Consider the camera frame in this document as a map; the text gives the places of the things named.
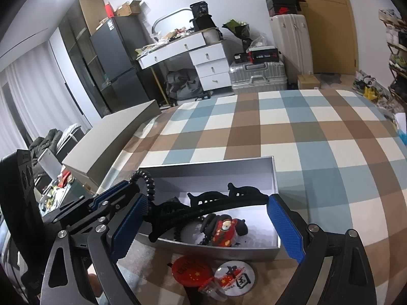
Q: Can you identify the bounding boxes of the white suitcase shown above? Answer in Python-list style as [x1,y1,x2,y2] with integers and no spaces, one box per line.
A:
[269,13,314,77]

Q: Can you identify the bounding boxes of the yellow and black sneakers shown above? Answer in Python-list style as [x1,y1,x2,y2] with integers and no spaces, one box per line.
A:
[351,69,387,101]

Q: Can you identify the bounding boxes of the person's left hand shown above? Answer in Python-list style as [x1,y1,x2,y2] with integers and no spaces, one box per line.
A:
[86,273,103,297]

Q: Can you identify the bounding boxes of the white curtain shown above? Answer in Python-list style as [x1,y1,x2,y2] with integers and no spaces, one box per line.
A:
[0,47,65,160]

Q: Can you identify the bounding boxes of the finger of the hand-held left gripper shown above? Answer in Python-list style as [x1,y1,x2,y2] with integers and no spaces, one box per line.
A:
[43,194,138,230]
[92,179,142,210]

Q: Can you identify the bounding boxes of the black refrigerator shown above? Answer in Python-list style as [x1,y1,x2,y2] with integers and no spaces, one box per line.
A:
[89,15,151,115]

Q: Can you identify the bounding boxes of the dark duffel bag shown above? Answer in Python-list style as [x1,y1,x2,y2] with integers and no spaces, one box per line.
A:
[165,69,208,103]

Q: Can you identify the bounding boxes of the small cardboard box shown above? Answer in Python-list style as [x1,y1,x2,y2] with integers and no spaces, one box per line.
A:
[297,73,322,90]

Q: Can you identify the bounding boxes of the wooden broom stick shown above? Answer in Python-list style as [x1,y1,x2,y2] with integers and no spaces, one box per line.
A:
[152,66,170,106]

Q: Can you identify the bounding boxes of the red black figurine toy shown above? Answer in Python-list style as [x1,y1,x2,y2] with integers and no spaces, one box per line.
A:
[200,213,249,248]

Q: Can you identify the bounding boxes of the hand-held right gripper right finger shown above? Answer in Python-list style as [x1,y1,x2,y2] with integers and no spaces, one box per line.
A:
[267,194,382,305]

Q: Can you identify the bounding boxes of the dark jacket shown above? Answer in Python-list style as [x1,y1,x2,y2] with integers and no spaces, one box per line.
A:
[28,128,64,179]

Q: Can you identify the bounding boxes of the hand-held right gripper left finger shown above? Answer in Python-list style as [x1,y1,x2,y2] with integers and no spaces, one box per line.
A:
[40,194,150,305]

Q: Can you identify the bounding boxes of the small black hair claw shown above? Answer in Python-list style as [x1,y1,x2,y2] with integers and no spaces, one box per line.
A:
[186,190,230,208]

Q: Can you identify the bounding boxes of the clear packaged badge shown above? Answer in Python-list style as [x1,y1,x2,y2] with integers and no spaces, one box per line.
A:
[198,277,230,301]

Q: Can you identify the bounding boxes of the large black hair claw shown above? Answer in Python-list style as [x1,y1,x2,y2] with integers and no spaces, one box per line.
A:
[152,198,192,227]

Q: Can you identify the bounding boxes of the pile of papers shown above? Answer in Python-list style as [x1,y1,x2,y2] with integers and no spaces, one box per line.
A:
[135,27,205,60]

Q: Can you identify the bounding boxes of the checkered blanket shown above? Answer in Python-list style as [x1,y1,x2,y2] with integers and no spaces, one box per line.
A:
[92,89,407,305]

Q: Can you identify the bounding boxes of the wooden door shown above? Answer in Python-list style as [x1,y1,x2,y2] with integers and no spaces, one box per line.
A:
[279,0,360,77]

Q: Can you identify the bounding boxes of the white round badge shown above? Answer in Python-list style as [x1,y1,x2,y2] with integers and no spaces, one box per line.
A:
[214,260,254,293]

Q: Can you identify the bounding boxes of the black spiral hair tie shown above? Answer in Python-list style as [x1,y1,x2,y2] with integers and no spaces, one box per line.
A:
[132,170,157,204]

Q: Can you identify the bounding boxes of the grey bedside cabinet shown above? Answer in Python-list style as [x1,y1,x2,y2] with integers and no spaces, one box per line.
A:
[62,99,163,195]

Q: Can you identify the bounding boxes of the white ribbed canister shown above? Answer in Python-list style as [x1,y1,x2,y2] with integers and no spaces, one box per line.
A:
[203,27,222,44]

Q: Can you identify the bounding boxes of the metal shoe rack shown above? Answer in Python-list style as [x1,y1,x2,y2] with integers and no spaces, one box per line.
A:
[378,8,407,115]

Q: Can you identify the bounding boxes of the white dressing table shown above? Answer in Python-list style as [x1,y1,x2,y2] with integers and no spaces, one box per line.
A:
[136,32,233,91]

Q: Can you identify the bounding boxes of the silver cardboard box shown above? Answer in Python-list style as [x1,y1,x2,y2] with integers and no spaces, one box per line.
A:
[135,156,282,261]

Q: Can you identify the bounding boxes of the red round badge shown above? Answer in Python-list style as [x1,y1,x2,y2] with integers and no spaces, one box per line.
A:
[171,255,214,288]

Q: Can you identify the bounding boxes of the group of sneakers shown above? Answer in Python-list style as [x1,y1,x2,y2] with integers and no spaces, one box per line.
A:
[379,8,407,103]

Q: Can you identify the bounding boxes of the open cardboard box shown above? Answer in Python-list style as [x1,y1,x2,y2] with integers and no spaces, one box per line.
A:
[116,0,142,17]

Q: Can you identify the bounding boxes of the oval mirror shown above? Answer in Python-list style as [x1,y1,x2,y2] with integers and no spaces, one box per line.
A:
[151,8,195,36]

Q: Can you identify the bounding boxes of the black and red shoe box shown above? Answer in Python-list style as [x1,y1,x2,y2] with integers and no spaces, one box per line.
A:
[248,47,281,64]

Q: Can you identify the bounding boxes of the dark wrapped flower bouquet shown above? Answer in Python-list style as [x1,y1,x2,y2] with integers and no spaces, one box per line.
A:
[222,19,252,52]

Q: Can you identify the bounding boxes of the dark glass door cabinet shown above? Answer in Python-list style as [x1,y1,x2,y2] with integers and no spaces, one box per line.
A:
[58,0,112,119]

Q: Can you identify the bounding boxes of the black shoe box red print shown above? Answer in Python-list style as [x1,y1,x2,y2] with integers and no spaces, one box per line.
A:
[268,5,301,17]

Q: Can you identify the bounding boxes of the silver suitcase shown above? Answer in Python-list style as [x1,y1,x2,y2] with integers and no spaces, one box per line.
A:
[228,60,288,95]

